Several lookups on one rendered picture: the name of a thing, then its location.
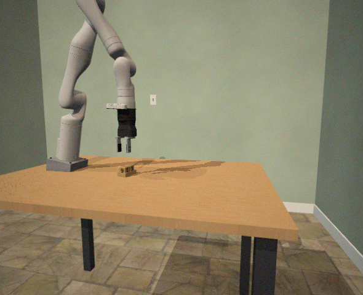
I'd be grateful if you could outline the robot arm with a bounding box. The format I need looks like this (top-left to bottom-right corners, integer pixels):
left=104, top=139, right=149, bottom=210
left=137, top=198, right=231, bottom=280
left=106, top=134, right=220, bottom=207
left=56, top=0, right=137, bottom=162

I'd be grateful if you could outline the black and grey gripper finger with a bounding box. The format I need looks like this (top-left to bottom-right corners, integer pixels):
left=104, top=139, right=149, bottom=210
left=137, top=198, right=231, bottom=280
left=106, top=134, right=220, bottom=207
left=116, top=136, right=125, bottom=152
left=126, top=136, right=135, bottom=153

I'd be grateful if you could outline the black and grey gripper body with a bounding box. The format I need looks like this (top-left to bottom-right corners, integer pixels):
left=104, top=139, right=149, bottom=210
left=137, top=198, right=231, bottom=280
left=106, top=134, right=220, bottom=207
left=106, top=96, right=137, bottom=137

